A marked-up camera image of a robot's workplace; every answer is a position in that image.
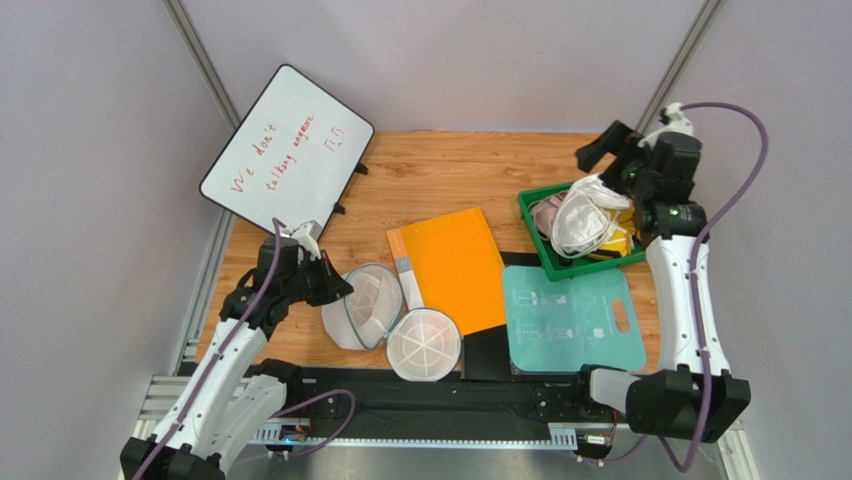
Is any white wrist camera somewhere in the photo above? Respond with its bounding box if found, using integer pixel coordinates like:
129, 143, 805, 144
638, 102, 694, 148
289, 220, 322, 260

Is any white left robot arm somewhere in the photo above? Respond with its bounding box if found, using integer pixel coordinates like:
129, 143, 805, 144
120, 233, 353, 479

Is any green plastic tray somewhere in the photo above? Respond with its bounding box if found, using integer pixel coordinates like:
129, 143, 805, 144
517, 182, 646, 281

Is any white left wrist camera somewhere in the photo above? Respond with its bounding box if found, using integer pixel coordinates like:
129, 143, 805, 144
289, 220, 322, 260

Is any teal cutting board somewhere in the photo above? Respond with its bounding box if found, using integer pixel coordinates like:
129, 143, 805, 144
502, 266, 647, 374

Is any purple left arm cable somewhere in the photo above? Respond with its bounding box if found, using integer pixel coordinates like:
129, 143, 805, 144
131, 217, 356, 480

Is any pink bra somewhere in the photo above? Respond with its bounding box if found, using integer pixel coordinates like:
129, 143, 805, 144
530, 190, 567, 241

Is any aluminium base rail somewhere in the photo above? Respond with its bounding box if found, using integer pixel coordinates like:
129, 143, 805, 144
137, 375, 744, 450

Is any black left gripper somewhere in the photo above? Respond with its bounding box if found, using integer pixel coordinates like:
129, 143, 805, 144
283, 249, 354, 306

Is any orange plastic folder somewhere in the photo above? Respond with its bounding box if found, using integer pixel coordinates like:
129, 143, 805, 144
386, 207, 506, 336

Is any white bra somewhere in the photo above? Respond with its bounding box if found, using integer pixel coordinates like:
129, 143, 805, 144
549, 174, 633, 259

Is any black mat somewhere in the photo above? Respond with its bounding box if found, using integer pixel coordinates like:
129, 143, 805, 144
460, 250, 580, 383

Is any yellow bra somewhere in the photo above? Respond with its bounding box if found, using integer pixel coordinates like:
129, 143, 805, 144
588, 206, 637, 260

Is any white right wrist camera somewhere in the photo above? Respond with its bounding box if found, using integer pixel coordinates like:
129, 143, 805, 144
638, 102, 694, 148

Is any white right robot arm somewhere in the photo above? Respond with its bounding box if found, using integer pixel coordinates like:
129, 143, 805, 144
576, 121, 751, 443

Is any white mesh laundry bag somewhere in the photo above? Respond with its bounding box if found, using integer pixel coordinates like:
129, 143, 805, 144
321, 263, 462, 382

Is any white whiteboard with red writing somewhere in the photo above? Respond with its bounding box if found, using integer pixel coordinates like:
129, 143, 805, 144
199, 64, 375, 235

